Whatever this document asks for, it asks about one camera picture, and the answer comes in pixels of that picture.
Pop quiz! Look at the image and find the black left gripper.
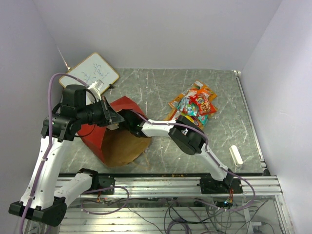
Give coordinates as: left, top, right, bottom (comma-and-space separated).
78, 96, 125, 127

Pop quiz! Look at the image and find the red paper bag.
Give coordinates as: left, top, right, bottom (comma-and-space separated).
78, 95, 154, 168

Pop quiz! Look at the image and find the teal candy snack pack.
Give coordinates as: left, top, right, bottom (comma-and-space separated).
177, 97, 208, 125

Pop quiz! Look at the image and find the orange cracker snack pack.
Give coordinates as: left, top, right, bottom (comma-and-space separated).
186, 88, 211, 97

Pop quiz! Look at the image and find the orange chip bag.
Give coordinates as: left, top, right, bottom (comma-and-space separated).
168, 80, 217, 108

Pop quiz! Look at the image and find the red foil snack pack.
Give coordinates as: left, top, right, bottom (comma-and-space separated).
189, 95, 212, 116

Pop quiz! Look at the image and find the yellow chip bag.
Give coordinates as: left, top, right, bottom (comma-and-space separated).
163, 105, 218, 120

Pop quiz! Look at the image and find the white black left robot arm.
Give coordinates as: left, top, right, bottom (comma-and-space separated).
8, 84, 124, 227

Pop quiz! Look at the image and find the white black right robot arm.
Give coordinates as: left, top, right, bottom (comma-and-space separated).
119, 110, 234, 193

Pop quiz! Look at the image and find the white block on table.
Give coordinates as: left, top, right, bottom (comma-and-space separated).
229, 145, 243, 167

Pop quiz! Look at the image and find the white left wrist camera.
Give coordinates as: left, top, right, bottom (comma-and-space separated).
88, 80, 104, 102

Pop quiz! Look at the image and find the small whiteboard yellow frame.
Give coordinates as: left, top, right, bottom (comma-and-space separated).
67, 52, 119, 94

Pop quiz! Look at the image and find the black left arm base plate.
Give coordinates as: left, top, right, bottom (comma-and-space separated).
70, 173, 116, 195

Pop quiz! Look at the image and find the aluminium rail frame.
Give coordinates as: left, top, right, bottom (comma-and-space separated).
14, 174, 295, 234

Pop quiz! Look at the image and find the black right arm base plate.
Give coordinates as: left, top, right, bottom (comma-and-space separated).
197, 174, 243, 194

